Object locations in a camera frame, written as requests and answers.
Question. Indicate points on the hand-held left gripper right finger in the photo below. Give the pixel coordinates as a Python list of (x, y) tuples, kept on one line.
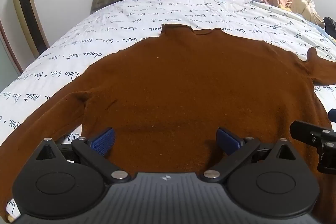
[(228, 140)]

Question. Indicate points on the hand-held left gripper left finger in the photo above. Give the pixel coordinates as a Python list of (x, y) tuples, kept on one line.
[(102, 141)]

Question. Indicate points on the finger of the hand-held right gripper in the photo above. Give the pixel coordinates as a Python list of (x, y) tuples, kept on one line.
[(304, 132)]

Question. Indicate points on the brown knit sweater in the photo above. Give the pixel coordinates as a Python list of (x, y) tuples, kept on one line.
[(178, 87)]

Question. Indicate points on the dark cloth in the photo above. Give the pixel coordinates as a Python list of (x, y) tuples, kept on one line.
[(330, 27)]

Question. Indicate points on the white printed blanket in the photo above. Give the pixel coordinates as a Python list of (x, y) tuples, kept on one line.
[(105, 29)]

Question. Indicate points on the cream garment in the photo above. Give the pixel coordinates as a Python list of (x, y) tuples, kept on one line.
[(305, 6)]

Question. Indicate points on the yellow cloth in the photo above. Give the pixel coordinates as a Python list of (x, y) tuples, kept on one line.
[(286, 7)]

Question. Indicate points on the gold tower air conditioner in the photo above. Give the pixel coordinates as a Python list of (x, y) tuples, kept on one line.
[(26, 8)]

